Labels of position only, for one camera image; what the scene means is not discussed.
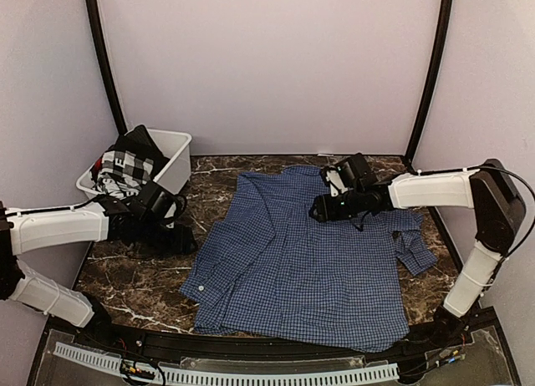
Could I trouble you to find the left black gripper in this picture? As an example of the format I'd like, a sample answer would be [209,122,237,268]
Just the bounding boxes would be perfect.
[137,217,198,257]

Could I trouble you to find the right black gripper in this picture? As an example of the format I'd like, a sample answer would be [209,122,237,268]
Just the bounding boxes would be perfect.
[309,186,365,222]

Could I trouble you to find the blue checked long sleeve shirt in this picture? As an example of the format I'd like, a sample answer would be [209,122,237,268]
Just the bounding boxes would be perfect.
[181,165,436,353]

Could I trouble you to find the white plastic bin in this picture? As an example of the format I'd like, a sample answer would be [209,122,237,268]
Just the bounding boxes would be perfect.
[76,128,191,199]

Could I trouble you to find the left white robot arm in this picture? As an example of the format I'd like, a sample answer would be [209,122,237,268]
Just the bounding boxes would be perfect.
[1,194,197,349]

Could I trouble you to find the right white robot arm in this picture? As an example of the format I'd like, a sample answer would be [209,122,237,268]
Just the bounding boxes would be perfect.
[309,155,530,348]

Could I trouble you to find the black white patterned shirt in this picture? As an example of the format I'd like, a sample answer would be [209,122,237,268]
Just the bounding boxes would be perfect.
[89,124,169,200]

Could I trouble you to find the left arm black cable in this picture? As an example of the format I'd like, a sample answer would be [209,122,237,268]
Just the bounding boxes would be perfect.
[165,192,188,228]

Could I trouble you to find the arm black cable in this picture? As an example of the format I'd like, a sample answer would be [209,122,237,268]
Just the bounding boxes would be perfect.
[476,160,527,262]
[165,192,188,228]

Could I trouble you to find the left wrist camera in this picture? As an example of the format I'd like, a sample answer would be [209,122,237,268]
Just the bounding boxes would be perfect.
[137,181,176,226]

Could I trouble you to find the white slotted cable duct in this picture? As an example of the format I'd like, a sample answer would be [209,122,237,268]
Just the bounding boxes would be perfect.
[53,342,400,385]

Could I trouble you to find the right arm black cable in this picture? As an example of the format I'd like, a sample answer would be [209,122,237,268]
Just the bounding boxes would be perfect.
[476,160,527,262]

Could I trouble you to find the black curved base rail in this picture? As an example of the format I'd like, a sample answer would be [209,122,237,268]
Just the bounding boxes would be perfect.
[28,308,520,385]

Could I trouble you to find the right black frame post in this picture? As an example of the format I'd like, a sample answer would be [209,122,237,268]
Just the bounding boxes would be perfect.
[403,0,456,165]

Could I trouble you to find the black frame post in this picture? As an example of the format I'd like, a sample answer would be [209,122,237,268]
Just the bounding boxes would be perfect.
[85,0,128,135]
[403,0,456,165]

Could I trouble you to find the left black frame post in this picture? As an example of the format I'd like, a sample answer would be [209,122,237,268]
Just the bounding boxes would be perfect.
[85,0,128,135]

